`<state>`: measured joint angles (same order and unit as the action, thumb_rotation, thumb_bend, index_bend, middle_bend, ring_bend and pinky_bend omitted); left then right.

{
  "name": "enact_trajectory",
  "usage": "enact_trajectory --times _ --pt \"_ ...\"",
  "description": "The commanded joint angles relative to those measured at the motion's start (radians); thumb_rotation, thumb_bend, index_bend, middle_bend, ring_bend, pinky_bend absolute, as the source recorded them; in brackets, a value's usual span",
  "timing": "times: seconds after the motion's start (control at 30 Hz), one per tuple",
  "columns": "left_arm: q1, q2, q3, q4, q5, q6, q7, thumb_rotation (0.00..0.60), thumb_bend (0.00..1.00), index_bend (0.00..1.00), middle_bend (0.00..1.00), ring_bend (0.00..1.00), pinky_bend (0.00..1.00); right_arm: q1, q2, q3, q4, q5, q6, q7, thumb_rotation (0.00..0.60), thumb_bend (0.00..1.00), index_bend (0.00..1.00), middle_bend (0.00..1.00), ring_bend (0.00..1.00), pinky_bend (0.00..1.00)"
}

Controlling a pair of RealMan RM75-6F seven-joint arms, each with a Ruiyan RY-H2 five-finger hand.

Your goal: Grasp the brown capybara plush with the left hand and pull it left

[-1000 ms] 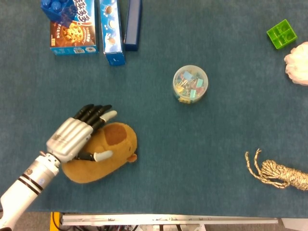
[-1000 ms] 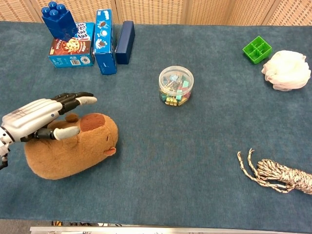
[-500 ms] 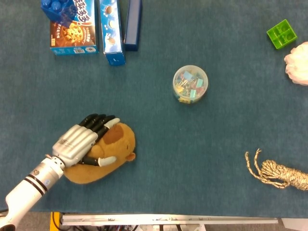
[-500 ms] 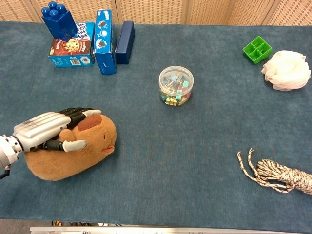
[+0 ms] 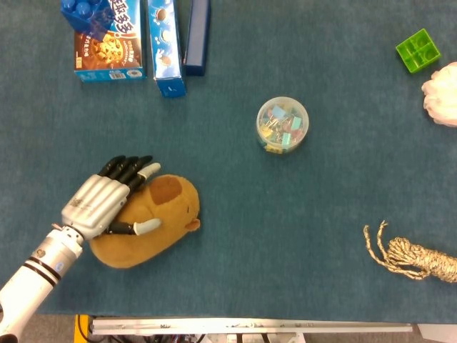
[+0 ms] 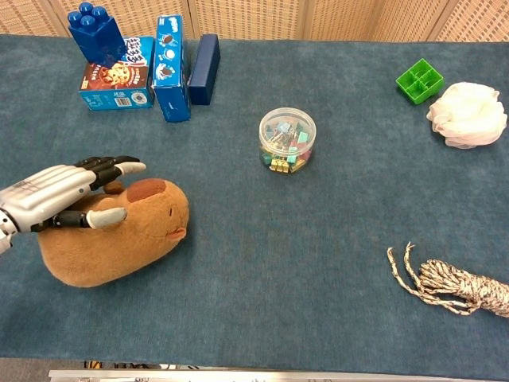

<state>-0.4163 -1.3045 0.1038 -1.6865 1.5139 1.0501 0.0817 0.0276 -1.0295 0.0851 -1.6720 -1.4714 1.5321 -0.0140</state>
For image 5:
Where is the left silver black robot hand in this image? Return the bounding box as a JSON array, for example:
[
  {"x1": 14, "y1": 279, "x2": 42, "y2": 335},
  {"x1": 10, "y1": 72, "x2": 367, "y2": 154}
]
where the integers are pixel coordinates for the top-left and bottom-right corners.
[{"x1": 60, "y1": 154, "x2": 162, "y2": 240}]

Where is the brown capybara plush toy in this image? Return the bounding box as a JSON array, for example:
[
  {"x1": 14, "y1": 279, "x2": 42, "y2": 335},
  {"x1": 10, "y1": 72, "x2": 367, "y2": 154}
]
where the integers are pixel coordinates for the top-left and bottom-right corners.
[{"x1": 88, "y1": 174, "x2": 201, "y2": 269}]

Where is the chocolate chip cookie box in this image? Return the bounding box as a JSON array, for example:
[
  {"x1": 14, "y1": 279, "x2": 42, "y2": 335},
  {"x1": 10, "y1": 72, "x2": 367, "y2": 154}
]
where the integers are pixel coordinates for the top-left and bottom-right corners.
[{"x1": 74, "y1": 0, "x2": 148, "y2": 84}]

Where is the blue sandwich cookie box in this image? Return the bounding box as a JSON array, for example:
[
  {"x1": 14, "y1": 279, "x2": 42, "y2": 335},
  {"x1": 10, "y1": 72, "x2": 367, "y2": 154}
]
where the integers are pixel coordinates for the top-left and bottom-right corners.
[{"x1": 146, "y1": 0, "x2": 188, "y2": 99}]

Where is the blue felt table mat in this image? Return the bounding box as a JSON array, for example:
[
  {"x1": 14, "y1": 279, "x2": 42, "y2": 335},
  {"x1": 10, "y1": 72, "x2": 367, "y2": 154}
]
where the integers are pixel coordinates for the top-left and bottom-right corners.
[{"x1": 0, "y1": 0, "x2": 457, "y2": 325}]

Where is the blue plastic building block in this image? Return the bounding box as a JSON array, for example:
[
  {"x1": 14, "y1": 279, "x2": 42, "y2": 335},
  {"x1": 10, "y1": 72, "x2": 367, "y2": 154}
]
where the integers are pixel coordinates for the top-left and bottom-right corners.
[{"x1": 59, "y1": 0, "x2": 116, "y2": 41}]

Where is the dark blue narrow box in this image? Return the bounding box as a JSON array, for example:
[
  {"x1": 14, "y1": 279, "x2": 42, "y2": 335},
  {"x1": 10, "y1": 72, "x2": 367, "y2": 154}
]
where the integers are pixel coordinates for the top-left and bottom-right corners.
[{"x1": 183, "y1": 0, "x2": 212, "y2": 76}]

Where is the clear tub of binder clips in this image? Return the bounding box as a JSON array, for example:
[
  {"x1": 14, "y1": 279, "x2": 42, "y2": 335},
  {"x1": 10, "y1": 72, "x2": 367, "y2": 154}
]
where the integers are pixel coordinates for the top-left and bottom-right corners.
[{"x1": 256, "y1": 96, "x2": 310, "y2": 155}]

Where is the green plastic building block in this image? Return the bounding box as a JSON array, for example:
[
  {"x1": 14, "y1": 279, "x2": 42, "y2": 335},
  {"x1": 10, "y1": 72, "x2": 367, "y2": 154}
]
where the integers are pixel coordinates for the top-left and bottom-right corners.
[{"x1": 395, "y1": 28, "x2": 442, "y2": 74}]

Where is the white mesh bath sponge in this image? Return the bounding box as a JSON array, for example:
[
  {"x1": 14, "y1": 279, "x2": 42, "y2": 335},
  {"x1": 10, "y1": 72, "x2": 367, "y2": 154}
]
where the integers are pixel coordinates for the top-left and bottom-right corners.
[{"x1": 421, "y1": 61, "x2": 457, "y2": 128}]

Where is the aluminium frame rail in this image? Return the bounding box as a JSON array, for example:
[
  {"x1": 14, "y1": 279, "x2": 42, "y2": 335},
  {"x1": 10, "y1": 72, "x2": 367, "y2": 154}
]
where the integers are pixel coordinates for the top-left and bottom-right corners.
[{"x1": 89, "y1": 317, "x2": 414, "y2": 336}]

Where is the beige braided rope bundle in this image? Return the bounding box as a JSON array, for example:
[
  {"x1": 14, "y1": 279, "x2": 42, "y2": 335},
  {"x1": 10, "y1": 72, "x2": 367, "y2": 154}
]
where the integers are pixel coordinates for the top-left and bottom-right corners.
[{"x1": 363, "y1": 219, "x2": 457, "y2": 284}]

